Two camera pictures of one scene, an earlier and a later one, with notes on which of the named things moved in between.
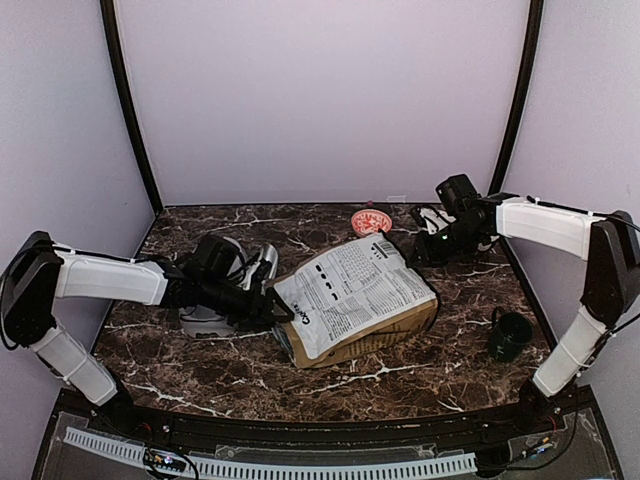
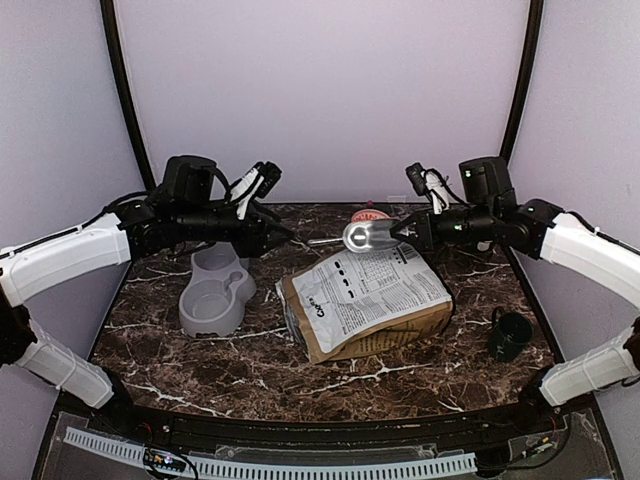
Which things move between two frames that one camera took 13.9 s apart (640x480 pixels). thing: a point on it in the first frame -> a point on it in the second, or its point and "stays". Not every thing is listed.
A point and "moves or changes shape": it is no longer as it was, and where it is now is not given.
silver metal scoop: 270,253 -> 364,236
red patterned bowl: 370,221 stays
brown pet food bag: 353,304 moves or changes shape
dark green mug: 510,332 stays
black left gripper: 254,314 -> 251,246
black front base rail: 533,413 stays
